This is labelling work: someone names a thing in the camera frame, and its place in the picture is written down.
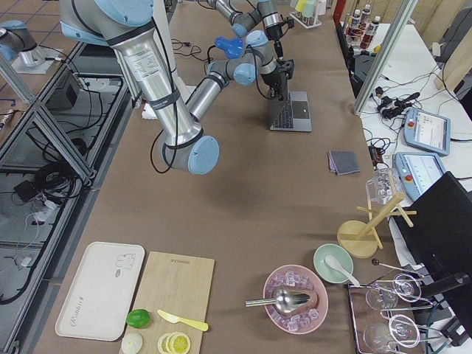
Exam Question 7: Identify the wooden cutting board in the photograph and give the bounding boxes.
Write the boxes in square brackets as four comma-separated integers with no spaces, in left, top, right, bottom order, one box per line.
[125,251,215,353]

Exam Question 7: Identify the blue teach pendant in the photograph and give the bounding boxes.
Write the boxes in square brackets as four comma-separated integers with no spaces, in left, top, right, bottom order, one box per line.
[403,108,451,156]
[393,152,446,201]

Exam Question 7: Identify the pink bowl with ice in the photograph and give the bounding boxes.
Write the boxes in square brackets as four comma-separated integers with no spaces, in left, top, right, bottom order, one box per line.
[263,265,328,335]

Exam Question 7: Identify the black wire glass rack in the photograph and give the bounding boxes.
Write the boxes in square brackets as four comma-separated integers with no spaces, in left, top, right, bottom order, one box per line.
[347,273,444,353]

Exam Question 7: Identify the blue teach pendant upper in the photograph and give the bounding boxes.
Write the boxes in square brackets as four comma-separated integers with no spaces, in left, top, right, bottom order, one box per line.
[403,108,451,156]

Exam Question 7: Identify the yellow plastic knife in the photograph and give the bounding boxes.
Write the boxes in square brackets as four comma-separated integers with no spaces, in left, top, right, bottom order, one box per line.
[157,310,209,332]

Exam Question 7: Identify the black lamp power cable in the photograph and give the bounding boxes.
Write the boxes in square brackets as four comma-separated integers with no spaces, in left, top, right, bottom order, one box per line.
[170,38,209,60]

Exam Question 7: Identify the green lime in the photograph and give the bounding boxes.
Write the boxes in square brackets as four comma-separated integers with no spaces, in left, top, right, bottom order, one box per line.
[125,309,150,328]

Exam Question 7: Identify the metal ice scoop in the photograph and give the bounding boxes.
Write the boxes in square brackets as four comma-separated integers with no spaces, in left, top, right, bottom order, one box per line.
[244,287,312,315]

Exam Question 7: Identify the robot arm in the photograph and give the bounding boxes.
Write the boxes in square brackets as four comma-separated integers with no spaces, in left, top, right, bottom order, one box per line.
[60,1,294,175]
[207,0,294,60]

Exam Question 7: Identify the white plastic tray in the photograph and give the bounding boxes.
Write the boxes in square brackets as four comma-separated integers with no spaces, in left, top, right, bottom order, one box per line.
[55,241,145,341]

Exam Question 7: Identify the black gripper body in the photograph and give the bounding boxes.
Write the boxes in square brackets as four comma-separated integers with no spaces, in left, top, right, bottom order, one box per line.
[264,16,294,60]
[260,59,294,100]

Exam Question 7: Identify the mint green cup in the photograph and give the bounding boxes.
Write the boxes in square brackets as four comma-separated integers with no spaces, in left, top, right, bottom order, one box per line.
[302,0,317,18]

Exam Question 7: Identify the white wire cup rack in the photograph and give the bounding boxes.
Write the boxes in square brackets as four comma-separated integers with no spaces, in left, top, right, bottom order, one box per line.
[289,11,322,30]

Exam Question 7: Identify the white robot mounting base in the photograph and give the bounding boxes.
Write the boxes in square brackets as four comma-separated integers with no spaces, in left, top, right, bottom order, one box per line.
[125,1,200,125]

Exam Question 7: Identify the white onion half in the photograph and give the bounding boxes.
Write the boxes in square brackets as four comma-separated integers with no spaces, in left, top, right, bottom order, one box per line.
[121,333,143,354]

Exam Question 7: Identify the wine glass lower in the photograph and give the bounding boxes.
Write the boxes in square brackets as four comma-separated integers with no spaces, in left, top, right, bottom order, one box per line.
[363,314,420,353]

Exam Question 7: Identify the wine glass upper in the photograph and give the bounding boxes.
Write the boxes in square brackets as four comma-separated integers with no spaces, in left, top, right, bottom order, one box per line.
[366,274,421,310]

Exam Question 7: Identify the wine glass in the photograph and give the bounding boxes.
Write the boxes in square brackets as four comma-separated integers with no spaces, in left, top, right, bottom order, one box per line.
[363,314,420,353]
[366,274,421,310]

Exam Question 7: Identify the blue teach pendant lower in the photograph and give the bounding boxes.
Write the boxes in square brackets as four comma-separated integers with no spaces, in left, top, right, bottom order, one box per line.
[393,152,446,201]

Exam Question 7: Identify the blue desk lamp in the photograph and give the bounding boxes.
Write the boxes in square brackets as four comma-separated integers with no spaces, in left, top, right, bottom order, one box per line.
[206,37,244,80]

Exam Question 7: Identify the sauce bottle with label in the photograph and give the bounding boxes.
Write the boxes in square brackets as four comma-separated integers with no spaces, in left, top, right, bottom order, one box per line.
[367,15,381,44]

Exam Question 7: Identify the grey laptop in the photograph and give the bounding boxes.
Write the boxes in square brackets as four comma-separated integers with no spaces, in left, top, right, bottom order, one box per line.
[268,91,312,132]

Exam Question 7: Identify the folded grey cloth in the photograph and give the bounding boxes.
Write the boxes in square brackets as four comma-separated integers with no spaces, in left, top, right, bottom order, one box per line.
[327,150,361,176]

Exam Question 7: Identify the yellow cup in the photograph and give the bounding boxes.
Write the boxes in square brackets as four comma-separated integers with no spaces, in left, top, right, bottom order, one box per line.
[294,0,307,12]

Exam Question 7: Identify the wooden cup tree stand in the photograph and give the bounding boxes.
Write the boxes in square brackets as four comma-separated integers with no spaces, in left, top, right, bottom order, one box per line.
[337,192,417,259]

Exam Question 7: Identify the sliced lemon pieces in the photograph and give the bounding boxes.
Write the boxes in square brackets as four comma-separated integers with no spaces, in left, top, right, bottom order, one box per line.
[157,332,191,354]

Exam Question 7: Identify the copper wire bottle rack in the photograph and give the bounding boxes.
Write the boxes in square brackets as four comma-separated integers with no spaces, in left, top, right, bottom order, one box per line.
[346,22,371,49]

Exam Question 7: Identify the white ceramic spoon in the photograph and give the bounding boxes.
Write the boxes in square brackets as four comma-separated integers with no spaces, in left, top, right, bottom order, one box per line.
[324,254,361,287]

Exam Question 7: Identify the clear glass mug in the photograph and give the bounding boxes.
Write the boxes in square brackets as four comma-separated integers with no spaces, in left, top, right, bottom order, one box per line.
[366,168,405,205]

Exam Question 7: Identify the mint green bowl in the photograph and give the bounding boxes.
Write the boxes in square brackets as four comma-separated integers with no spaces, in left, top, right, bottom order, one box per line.
[313,243,354,285]

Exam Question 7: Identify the aluminium frame post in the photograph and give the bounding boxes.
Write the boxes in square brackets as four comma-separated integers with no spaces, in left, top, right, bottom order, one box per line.
[353,0,418,115]

